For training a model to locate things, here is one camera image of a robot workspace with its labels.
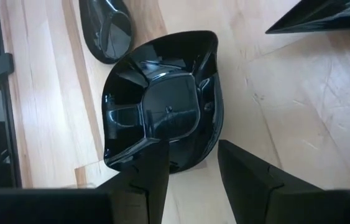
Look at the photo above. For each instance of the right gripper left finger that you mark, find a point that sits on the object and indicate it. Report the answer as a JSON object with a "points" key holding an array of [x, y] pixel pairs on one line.
{"points": [[143, 193]]}

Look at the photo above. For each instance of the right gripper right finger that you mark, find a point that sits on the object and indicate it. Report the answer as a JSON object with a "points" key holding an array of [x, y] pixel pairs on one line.
{"points": [[255, 196]]}

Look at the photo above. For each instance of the black square wavy mini plate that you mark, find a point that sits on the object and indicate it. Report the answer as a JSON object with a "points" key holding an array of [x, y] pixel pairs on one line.
{"points": [[168, 102]]}

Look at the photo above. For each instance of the black round mini plate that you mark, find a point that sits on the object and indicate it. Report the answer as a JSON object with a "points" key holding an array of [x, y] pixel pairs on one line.
{"points": [[112, 37]]}

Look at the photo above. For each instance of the black teardrop mini plate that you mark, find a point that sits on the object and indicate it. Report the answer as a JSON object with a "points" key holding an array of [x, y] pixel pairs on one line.
{"points": [[324, 15]]}

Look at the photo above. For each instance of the black clamp bracket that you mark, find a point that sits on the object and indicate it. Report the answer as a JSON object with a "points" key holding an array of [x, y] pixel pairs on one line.
{"points": [[0, 70]]}

